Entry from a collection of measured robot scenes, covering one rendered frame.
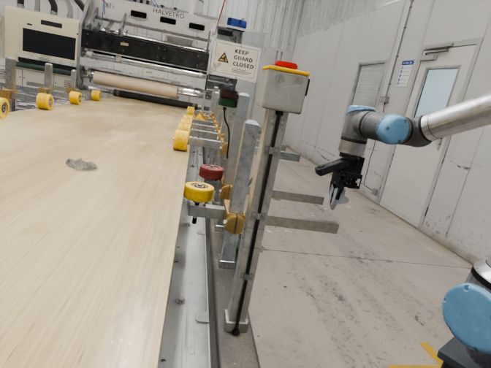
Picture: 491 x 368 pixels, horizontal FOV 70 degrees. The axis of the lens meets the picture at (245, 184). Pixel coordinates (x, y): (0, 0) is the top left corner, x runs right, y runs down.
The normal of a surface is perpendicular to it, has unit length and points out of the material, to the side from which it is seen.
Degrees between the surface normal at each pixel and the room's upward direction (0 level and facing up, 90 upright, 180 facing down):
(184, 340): 0
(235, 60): 90
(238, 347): 0
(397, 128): 90
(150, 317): 0
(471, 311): 95
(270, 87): 90
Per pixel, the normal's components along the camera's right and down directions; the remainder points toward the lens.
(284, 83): 0.12, 0.27
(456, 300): -0.90, 0.04
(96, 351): 0.18, -0.95
